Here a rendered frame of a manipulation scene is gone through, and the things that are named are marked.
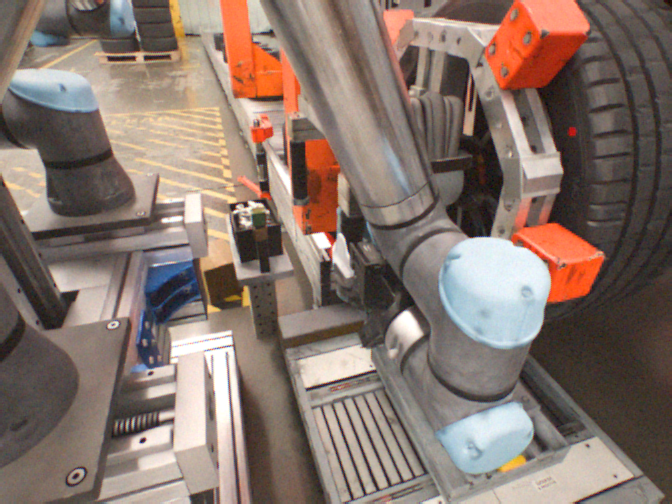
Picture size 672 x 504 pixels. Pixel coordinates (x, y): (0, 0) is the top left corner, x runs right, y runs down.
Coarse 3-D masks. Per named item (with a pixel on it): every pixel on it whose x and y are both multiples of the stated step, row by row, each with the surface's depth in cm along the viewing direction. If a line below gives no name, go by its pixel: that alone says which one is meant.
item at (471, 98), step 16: (416, 80) 89; (464, 96) 97; (464, 112) 101; (480, 112) 75; (544, 112) 57; (464, 128) 79; (480, 128) 77; (464, 144) 85; (480, 144) 75; (496, 160) 72; (464, 176) 88; (496, 176) 73; (464, 192) 88; (480, 192) 84; (496, 192) 75; (448, 208) 90; (464, 208) 84; (480, 208) 79; (496, 208) 74; (464, 224) 86; (480, 224) 79
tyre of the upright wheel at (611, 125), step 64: (448, 0) 74; (512, 0) 59; (576, 0) 56; (640, 0) 59; (576, 64) 51; (640, 64) 53; (576, 128) 53; (640, 128) 51; (576, 192) 54; (640, 192) 53; (640, 256) 59
